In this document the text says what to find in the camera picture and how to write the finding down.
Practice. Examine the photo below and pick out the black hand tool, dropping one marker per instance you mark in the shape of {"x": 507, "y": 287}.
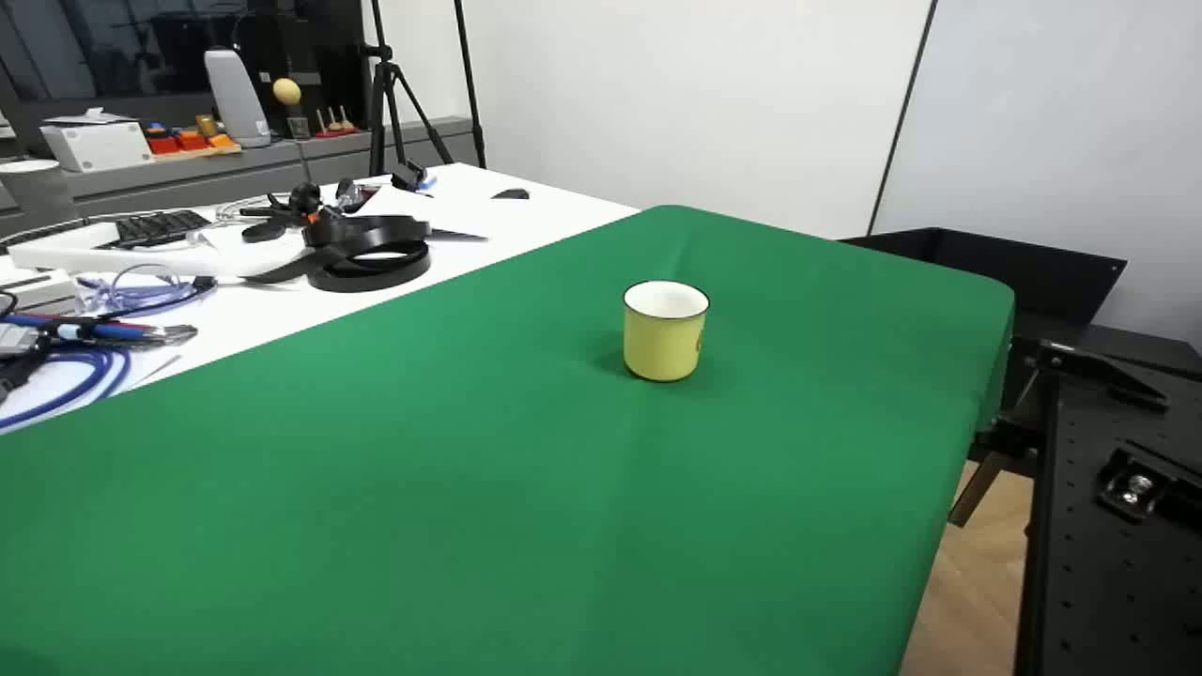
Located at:
{"x": 291, "y": 212}

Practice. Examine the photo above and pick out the grey shelf bench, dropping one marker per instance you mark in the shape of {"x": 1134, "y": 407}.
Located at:
{"x": 189, "y": 175}

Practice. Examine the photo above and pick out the yellow ceramic cup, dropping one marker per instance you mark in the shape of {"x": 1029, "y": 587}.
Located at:
{"x": 661, "y": 344}

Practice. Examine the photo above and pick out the black perforated breadboard table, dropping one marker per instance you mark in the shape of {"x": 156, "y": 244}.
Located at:
{"x": 1100, "y": 587}

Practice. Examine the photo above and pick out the yellow ball on stand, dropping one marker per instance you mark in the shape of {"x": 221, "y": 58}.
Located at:
{"x": 285, "y": 91}

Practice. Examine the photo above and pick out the black computer mouse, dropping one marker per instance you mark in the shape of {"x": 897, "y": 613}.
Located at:
{"x": 512, "y": 193}

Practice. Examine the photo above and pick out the black vertical pole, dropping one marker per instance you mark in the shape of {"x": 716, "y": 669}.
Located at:
{"x": 468, "y": 76}

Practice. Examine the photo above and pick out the black metal clamp mount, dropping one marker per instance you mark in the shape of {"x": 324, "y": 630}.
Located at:
{"x": 1139, "y": 487}

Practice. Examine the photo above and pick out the orange toy items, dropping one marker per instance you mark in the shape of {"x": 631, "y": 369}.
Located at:
{"x": 189, "y": 140}

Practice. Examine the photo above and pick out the thin black slanted pole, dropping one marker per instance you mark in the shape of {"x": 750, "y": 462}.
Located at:
{"x": 904, "y": 119}

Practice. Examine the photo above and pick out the small white device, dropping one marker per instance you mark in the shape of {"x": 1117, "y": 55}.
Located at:
{"x": 44, "y": 296}

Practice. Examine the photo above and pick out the small black object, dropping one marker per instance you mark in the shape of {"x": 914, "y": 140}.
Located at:
{"x": 407, "y": 179}

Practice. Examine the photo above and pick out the black keyboard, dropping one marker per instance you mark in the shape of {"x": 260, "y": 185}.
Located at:
{"x": 159, "y": 227}

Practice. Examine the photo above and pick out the black camera tripod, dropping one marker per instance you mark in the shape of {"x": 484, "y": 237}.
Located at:
{"x": 389, "y": 96}

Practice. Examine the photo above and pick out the green table cloth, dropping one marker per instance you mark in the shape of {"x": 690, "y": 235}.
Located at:
{"x": 499, "y": 501}

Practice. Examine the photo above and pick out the white box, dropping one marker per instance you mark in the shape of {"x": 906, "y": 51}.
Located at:
{"x": 94, "y": 144}

